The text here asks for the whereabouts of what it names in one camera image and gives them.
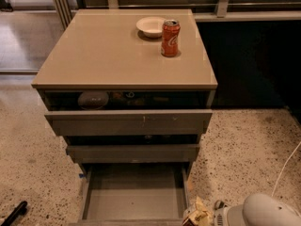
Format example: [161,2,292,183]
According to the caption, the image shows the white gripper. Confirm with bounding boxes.
[198,205,246,226]

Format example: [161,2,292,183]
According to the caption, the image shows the dark round object in drawer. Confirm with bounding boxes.
[77,91,109,110]

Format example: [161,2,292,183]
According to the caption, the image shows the black cable loop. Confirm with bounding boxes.
[214,200,229,210]

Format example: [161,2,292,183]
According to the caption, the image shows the grey bottom drawer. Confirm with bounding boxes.
[68,163,190,226]

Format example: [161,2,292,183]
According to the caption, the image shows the brown chip bag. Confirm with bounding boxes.
[182,196,212,226]

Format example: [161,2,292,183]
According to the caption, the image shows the grey drawer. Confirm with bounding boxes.
[68,163,190,226]
[66,143,200,164]
[45,91,212,137]

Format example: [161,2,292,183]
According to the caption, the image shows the white cable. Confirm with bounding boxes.
[271,140,301,198]

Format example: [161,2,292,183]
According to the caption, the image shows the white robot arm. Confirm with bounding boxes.
[194,193,301,226]

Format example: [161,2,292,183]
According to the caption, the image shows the black handle on floor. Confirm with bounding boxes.
[1,201,27,226]

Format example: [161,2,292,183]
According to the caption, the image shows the grey middle drawer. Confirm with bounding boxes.
[66,143,200,164]

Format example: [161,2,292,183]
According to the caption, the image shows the white bowl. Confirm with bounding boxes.
[136,17,165,38]

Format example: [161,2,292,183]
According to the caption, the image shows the orange soda can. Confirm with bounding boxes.
[161,20,181,57]

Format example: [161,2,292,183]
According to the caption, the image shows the grey drawer cabinet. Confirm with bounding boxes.
[31,8,219,174]

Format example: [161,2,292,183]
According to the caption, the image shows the grey top drawer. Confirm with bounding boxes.
[45,91,212,137]

